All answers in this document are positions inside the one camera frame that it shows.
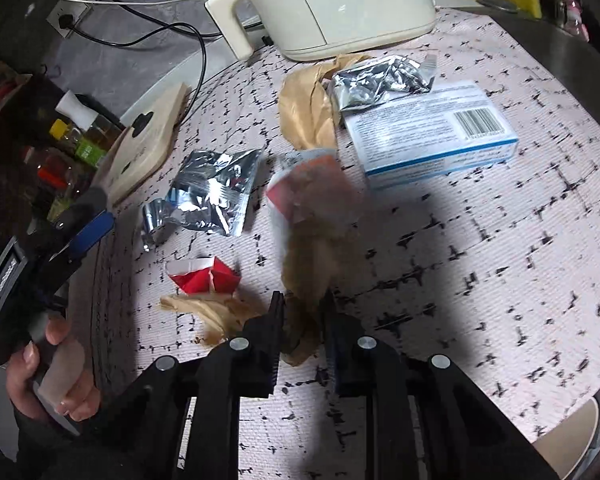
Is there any red paper scrap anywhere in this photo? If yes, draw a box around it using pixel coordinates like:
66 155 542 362
166 257 240 295

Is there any silver foil wrapper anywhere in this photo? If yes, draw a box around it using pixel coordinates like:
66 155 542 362
142 150 262 252
328 54 437 113

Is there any brown paper trash wad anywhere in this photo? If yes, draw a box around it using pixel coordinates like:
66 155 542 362
264 148 363 366

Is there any brown paper piece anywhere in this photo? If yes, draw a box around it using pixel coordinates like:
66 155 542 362
278 54 370 151

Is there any white blue medicine box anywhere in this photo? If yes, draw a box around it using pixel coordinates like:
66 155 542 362
343 80 518 191

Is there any white round trash bin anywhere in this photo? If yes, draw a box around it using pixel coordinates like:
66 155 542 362
533 398 600 479

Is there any steel kitchen sink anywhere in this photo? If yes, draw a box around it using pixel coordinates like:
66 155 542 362
462 6 600 125

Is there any person's left hand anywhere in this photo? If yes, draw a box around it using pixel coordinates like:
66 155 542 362
6 314 102 422

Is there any green label sauce bottle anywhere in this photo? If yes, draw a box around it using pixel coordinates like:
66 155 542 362
50 119 110 169

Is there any beige induction cooker base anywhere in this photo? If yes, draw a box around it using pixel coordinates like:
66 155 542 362
94 82 187 206

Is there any white cap oil bottle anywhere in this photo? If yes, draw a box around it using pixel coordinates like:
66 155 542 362
55 90 122 151

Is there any patterned white tablecloth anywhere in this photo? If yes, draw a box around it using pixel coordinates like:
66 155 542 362
78 6 600 480

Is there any white air fryer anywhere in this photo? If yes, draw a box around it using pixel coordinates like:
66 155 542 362
204 0 436 61

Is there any black power cable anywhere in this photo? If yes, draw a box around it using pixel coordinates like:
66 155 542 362
59 0 272 126

